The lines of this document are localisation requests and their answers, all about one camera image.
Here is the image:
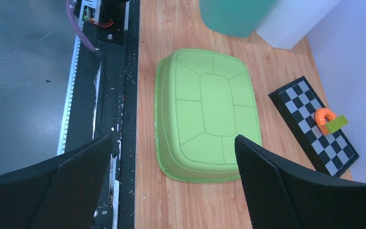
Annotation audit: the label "green plastic bin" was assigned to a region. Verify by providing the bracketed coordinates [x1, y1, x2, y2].
[199, 0, 278, 38]

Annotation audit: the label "orange ring toy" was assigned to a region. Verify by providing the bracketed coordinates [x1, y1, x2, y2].
[315, 108, 337, 135]

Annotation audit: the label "large white container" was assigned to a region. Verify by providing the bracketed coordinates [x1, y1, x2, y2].
[255, 0, 340, 50]

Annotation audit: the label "green block toy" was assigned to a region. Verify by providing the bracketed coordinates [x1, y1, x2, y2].
[325, 115, 348, 134]

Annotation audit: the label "black white checkerboard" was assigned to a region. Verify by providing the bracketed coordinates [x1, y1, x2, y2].
[269, 76, 359, 177]

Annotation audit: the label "green plastic tray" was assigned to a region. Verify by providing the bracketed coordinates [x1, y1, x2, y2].
[154, 48, 262, 183]

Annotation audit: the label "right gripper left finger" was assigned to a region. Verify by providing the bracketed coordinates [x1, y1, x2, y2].
[0, 135, 113, 229]

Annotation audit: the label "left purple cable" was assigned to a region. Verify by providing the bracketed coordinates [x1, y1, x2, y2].
[65, 0, 98, 54]

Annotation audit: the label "aluminium frame rails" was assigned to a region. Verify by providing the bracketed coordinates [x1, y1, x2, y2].
[56, 0, 101, 156]

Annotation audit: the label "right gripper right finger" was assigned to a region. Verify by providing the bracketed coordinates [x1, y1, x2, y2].
[234, 135, 366, 229]

